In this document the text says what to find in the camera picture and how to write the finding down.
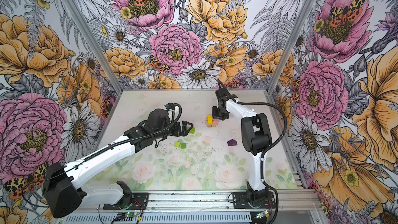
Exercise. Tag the aluminium front rail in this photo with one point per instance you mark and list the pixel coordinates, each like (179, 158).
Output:
(180, 201)

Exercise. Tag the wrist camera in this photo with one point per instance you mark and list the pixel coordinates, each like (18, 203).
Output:
(222, 94)
(170, 107)

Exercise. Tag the right aluminium corner post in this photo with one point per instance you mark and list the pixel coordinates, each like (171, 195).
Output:
(301, 17)

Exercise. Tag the purple house-shaped block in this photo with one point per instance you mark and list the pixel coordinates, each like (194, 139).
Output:
(232, 142)

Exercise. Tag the small right circuit board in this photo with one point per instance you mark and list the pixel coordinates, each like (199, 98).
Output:
(263, 214)

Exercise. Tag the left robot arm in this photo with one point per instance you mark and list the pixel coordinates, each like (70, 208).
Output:
(64, 186)

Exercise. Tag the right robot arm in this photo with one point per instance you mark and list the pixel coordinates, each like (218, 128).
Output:
(255, 136)

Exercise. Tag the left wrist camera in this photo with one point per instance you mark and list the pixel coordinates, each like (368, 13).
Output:
(170, 107)

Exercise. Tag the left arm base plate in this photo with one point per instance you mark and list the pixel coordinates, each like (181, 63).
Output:
(133, 201)

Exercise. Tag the natural wood plank block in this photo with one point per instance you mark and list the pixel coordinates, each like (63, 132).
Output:
(213, 125)

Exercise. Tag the yellow block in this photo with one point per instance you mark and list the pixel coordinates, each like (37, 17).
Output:
(209, 119)

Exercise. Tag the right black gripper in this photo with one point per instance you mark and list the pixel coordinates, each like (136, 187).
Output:
(215, 115)

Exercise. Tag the green circuit board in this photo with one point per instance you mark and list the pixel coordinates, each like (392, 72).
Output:
(136, 215)

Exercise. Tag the aluminium corner post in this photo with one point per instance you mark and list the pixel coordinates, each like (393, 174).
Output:
(301, 17)
(80, 20)

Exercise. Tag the left aluminium corner post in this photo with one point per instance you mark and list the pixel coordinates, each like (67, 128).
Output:
(80, 20)

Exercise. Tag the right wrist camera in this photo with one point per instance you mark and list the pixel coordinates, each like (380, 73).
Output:
(222, 94)

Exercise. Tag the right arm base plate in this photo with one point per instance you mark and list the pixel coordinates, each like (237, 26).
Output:
(253, 199)

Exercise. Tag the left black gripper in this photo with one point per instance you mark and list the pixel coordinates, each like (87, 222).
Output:
(184, 132)

